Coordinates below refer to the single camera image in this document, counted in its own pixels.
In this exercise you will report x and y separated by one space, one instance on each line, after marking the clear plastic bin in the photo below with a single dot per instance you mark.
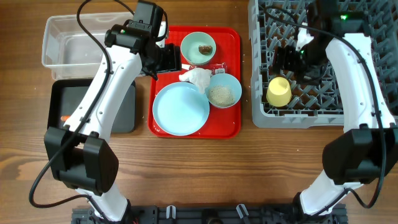
68 51

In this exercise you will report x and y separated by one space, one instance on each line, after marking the light blue bowl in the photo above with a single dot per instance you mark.
226 80

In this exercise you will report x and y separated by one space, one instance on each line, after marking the grey dishwasher rack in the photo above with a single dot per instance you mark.
316 105

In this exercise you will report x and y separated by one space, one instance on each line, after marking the light blue plate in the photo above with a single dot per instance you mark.
179 109

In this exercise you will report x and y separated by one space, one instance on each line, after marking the red plastic tray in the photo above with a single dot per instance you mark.
221 123

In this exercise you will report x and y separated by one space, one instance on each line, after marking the white plastic spoon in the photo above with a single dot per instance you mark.
185 66

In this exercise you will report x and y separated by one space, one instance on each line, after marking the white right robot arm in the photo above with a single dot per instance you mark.
367 150

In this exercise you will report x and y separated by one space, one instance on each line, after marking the white napkin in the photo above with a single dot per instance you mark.
200 77

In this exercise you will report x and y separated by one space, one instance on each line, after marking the brown food scrap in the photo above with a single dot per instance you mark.
205 49

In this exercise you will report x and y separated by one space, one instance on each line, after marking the black tray bin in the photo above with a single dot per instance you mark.
66 95

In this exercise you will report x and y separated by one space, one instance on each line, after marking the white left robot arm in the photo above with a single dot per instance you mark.
79 153

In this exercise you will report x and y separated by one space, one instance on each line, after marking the yellow cup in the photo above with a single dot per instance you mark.
279 92

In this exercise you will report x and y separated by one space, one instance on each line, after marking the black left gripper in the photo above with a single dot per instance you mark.
174 61

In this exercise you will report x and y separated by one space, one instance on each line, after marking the orange carrot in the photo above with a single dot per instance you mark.
64 118

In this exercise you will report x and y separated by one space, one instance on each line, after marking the red snack wrapper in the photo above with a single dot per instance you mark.
209 69

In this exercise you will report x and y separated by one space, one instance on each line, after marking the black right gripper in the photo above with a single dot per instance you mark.
283 60

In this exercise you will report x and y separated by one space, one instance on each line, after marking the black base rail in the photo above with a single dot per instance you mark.
266 214

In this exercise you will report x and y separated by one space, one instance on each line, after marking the white rice pile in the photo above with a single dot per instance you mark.
221 96

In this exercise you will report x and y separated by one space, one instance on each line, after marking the green bowl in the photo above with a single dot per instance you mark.
189 48

